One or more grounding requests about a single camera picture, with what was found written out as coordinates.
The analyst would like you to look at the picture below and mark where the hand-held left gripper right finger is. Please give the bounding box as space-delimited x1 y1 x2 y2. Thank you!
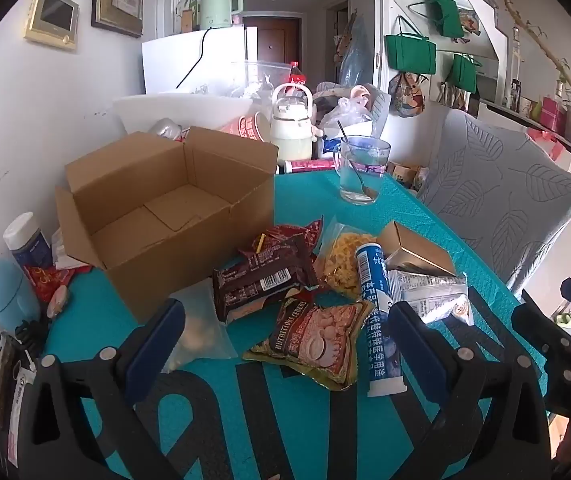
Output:
387 301 551 480

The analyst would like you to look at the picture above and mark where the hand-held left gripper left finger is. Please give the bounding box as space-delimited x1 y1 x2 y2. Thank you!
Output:
18 299 201 480

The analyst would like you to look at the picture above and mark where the clear zip bag of nuts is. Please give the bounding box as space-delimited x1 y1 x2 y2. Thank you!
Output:
162 279 239 375

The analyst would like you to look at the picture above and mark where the blue white tube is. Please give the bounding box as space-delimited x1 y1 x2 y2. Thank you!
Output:
354 241 409 399

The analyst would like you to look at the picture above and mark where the silver snack packet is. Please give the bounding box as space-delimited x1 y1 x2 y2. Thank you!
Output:
384 266 476 327

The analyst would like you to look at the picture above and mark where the gold carton box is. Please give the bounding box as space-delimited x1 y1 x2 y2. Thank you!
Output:
375 220 458 278

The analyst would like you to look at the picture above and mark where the pink gold cereal packet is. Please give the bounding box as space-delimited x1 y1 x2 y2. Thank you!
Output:
242 296 377 392

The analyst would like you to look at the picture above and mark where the clear bag of yellow snacks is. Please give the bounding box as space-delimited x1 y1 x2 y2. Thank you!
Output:
314 216 392 302

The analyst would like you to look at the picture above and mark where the brown chocolate snack packet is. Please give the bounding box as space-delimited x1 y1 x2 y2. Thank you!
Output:
212 234 321 324

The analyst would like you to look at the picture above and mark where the brown cardboard box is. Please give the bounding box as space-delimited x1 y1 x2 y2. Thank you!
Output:
55 127 279 323

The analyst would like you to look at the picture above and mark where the dark red snack packet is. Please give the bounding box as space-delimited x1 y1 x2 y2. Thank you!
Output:
236 215 325 261

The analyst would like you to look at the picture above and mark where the teal printed tablecloth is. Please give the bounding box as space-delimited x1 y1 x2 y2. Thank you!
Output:
40 170 551 480

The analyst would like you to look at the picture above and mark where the red paper packet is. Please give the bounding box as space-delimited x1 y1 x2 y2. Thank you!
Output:
26 264 92 306

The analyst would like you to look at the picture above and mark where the white paper sachet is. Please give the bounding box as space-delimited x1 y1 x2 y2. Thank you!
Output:
51 229 91 272

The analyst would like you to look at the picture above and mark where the grey leaf-pattern chair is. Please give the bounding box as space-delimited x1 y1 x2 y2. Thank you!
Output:
417 109 571 297

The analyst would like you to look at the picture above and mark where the light blue plastic device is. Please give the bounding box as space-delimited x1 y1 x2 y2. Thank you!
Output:
0 257 42 332

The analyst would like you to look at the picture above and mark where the pink gift box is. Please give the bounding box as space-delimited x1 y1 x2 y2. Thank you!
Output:
539 95 569 133

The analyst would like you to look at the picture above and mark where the glass cup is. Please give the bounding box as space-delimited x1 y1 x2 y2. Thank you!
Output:
334 136 393 206

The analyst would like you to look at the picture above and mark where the metal spoon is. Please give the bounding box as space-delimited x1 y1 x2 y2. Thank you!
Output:
337 120 377 198

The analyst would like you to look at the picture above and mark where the pink red tube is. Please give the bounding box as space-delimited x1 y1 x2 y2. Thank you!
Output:
284 159 337 175

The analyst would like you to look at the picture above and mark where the metal pot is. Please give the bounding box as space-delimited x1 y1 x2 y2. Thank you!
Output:
146 117 189 142

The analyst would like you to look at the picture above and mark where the pink instant noodle cup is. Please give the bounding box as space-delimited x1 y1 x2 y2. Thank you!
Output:
216 111 272 145

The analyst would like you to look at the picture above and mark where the white foam tray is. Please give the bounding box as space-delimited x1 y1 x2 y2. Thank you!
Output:
112 91 254 134

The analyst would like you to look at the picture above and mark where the white plastic bag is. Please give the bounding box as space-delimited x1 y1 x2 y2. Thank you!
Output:
317 96 377 140

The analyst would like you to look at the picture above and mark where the green tote bag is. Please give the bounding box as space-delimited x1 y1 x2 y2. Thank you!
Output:
384 16 437 76
448 52 481 95
408 0 466 38

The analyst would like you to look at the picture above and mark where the bamboo branch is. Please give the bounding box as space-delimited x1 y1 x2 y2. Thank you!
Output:
485 0 571 116

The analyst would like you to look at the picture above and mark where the cream enamel kettle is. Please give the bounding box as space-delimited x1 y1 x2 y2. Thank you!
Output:
269 84 315 162

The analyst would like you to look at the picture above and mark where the patterned fabric bag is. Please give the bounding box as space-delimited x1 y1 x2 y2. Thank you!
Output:
389 72 427 119

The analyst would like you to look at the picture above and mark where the pink plush doll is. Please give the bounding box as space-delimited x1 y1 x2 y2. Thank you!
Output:
349 85 373 111

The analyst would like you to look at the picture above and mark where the white refrigerator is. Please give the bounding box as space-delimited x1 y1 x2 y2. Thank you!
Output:
141 26 259 97

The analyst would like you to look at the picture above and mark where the clear plastic container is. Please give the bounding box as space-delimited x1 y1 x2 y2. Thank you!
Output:
229 60 292 101

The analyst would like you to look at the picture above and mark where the cola bottle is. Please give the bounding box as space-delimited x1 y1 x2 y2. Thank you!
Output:
288 61 307 92

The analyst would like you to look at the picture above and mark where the blue plastic cover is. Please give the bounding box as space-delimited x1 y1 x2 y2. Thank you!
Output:
339 15 377 87

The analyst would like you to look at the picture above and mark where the green electric kettle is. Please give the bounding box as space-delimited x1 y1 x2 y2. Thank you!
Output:
198 0 244 31

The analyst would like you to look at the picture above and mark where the black power cord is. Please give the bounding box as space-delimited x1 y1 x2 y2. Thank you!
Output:
175 27 216 92

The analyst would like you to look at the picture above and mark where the gold wall intercom panel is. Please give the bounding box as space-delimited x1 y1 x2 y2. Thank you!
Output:
24 0 80 52

